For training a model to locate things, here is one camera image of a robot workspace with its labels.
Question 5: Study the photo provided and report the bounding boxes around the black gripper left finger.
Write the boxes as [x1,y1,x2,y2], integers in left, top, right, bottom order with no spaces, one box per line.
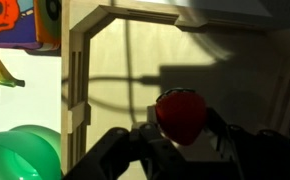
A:
[131,105,170,157]

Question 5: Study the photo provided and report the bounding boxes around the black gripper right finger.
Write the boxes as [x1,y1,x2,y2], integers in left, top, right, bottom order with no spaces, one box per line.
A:
[204,107,242,160]

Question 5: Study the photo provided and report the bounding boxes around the orange-red toy strawberry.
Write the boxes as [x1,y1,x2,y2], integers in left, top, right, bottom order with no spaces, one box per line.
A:
[155,88,207,146]

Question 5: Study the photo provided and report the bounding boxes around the wooden tray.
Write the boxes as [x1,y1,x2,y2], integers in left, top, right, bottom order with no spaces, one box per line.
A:
[61,0,290,171]

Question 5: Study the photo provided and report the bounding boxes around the green plastic bowl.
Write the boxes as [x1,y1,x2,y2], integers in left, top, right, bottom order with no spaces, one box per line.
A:
[0,125,62,180]

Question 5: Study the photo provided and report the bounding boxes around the colourful bear fabric cube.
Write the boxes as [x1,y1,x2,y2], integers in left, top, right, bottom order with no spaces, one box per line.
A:
[0,0,62,55]

